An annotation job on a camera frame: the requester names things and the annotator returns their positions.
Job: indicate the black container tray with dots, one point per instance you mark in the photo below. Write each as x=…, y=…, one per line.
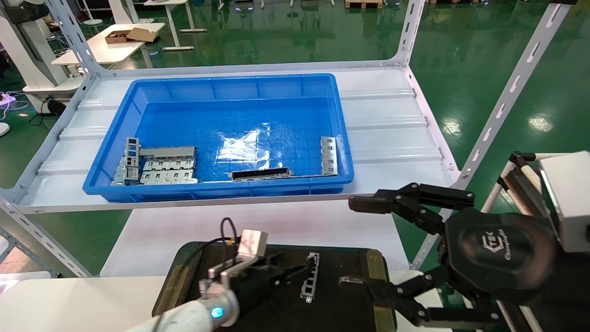
x=341, y=304

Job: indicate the white metal shelving rack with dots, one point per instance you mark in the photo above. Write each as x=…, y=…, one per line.
x=392, y=129

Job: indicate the wooden pallet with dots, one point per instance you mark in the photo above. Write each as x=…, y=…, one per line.
x=364, y=3

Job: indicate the open cardboard box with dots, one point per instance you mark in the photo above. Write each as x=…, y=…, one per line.
x=129, y=35

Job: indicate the white machine base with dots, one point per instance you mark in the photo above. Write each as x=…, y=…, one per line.
x=27, y=50

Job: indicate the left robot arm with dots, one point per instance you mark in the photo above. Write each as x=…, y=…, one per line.
x=193, y=316

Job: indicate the grey metal part square holes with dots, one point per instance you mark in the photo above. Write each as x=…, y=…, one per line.
x=311, y=276
x=132, y=157

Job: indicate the grey long metal part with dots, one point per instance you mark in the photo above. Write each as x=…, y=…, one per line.
x=168, y=151

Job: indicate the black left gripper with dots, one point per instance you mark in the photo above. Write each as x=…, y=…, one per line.
x=258, y=288

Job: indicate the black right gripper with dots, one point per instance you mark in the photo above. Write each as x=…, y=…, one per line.
x=502, y=251

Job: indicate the dark long metal part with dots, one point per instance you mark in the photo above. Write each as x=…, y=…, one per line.
x=261, y=174

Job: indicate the white desk with legs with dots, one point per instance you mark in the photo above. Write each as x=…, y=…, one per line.
x=177, y=23

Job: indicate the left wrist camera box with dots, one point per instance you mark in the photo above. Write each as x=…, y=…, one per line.
x=252, y=243

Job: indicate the blue plastic bin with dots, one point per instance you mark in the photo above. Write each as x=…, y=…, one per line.
x=230, y=115

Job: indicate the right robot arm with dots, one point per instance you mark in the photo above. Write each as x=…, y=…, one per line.
x=569, y=290

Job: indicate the white stand base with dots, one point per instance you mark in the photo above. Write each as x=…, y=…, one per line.
x=92, y=16

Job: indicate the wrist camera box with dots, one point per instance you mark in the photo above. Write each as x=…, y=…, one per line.
x=252, y=243
x=569, y=198

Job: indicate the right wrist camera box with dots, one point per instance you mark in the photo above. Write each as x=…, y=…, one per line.
x=569, y=198

